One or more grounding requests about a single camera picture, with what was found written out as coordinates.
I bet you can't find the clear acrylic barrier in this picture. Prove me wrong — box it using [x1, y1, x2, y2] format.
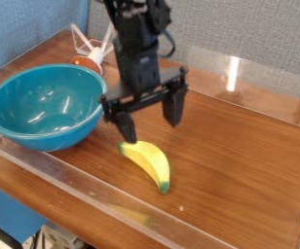
[86, 27, 300, 132]
[0, 135, 235, 249]

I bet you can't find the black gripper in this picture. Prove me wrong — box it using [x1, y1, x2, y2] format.
[99, 66, 187, 144]

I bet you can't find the orange white plunger toy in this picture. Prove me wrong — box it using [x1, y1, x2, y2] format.
[70, 47, 105, 75]

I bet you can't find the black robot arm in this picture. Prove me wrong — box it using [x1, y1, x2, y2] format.
[101, 0, 187, 143]

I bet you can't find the blue bowl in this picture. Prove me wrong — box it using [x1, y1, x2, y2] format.
[0, 63, 107, 152]

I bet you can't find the clear acrylic back barrier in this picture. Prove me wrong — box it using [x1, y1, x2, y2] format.
[86, 27, 300, 132]

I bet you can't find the yellow wedge object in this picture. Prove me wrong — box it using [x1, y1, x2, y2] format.
[118, 141, 171, 194]

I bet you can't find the clear acrylic front barrier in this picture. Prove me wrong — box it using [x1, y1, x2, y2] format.
[0, 135, 235, 249]

